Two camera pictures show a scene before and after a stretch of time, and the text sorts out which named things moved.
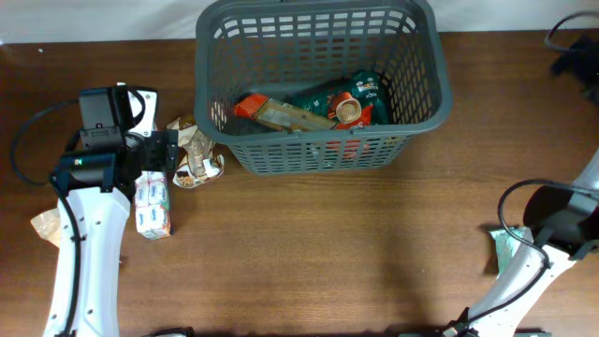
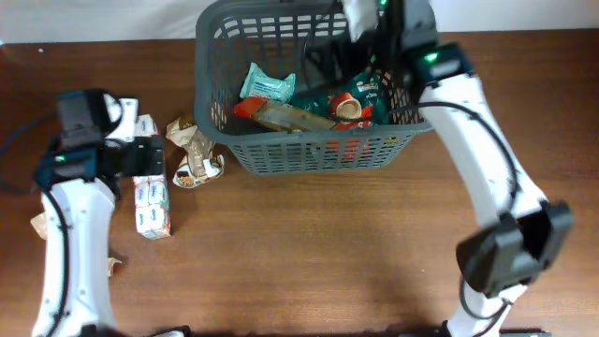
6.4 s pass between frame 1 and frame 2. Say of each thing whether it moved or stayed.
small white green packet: moved
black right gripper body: moved
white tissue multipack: stayed
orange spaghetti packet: stayed
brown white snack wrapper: stayed
